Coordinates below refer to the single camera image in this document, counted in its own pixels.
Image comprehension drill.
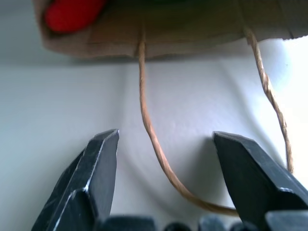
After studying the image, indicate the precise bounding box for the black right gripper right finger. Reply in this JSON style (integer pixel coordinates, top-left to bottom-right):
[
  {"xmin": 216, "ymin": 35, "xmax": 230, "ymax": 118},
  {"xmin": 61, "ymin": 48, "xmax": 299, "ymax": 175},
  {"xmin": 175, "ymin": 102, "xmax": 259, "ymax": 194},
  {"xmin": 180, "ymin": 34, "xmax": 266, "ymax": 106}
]
[{"xmin": 213, "ymin": 131, "xmax": 308, "ymax": 231}]

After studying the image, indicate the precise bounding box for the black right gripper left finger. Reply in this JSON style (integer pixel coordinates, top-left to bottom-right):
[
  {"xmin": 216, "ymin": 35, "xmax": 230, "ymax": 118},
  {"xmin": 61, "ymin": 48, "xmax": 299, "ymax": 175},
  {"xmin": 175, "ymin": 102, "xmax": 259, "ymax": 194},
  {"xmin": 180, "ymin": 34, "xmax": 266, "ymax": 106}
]
[{"xmin": 31, "ymin": 128, "xmax": 120, "ymax": 231}]

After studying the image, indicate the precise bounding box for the brown paper bag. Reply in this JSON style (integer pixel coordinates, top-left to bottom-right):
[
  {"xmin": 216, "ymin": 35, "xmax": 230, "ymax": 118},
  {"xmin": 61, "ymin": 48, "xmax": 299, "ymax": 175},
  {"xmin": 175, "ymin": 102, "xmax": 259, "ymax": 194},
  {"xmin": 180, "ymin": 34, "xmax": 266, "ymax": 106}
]
[{"xmin": 32, "ymin": 0, "xmax": 308, "ymax": 216}]

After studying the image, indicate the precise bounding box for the red plush toy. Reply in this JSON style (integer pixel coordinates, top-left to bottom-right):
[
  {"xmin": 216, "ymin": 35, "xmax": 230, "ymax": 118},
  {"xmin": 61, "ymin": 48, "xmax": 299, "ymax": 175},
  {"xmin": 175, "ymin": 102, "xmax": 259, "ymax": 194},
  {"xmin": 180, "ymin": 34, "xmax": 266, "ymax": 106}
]
[{"xmin": 45, "ymin": 0, "xmax": 108, "ymax": 33}]

